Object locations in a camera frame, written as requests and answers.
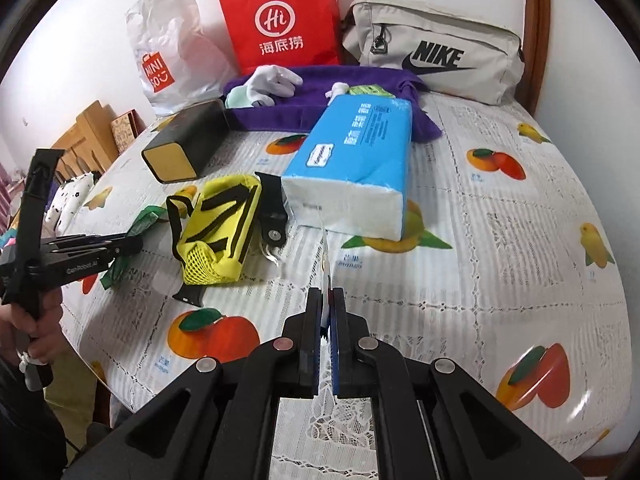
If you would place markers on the green wet wipe packet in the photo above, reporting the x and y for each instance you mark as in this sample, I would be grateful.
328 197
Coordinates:
147 220

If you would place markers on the person's left forearm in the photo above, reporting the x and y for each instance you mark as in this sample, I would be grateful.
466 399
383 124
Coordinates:
25 420

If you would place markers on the black tin box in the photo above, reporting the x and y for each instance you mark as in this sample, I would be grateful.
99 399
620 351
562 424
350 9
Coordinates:
195 130

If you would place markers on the mint green cloth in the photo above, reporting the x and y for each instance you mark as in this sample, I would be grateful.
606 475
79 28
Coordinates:
237 97

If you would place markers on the purple towel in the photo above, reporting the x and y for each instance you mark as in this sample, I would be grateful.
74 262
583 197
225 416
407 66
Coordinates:
310 106

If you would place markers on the patterned book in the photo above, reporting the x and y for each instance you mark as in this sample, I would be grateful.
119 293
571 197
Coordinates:
125 132

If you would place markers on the white plastic shopping bag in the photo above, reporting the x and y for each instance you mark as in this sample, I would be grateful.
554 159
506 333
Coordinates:
170 35

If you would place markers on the person's left hand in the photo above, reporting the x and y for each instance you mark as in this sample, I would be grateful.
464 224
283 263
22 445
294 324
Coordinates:
47 335

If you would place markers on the red paper bag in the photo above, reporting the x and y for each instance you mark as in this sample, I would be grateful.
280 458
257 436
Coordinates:
280 0

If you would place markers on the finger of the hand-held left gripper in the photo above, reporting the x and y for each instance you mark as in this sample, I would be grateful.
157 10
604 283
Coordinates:
115 247

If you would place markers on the yellow mesh pouch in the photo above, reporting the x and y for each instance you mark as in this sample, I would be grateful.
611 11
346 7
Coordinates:
225 225

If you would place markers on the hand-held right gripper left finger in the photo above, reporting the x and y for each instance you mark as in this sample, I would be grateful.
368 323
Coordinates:
314 345

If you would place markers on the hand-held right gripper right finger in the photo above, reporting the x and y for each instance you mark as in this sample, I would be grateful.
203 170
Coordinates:
337 350

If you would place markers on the grey fabric bag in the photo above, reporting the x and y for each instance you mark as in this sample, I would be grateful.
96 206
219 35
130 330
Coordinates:
430 25

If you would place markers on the floral white pillow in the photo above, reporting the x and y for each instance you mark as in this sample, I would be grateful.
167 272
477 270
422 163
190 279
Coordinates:
70 200

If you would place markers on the blue tissue pack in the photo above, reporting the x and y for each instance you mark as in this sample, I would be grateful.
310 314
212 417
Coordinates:
350 160

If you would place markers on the green blanket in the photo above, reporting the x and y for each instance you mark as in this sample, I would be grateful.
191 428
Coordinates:
80 365

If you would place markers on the green cassette-print packet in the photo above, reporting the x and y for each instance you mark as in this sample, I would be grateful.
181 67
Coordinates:
372 91

